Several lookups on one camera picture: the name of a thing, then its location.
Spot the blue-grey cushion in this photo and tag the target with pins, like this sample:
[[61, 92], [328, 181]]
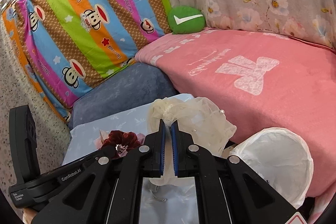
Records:
[[118, 90]]

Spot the dark red velvet scrunchie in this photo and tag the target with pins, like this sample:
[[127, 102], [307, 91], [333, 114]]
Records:
[[123, 138]]

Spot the cream lace scrunchie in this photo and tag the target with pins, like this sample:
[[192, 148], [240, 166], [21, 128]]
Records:
[[202, 119]]

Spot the light blue printed cloth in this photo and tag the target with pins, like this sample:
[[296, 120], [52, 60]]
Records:
[[123, 121]]

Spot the beige speckled cloth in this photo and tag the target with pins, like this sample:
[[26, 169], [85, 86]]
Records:
[[15, 87]]

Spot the pink bow print blanket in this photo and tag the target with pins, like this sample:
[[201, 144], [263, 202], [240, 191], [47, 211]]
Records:
[[236, 103]]

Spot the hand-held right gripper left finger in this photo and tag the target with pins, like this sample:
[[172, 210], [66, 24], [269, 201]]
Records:
[[162, 150]]

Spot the striped monkey print pillow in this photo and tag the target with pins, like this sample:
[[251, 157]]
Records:
[[18, 29], [92, 16]]

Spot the green round plush cushion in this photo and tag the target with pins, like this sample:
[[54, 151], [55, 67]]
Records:
[[186, 21]]

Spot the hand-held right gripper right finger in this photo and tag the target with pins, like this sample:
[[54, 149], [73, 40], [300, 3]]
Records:
[[174, 150]]

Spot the white lined bin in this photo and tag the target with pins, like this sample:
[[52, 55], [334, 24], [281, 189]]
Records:
[[275, 161]]

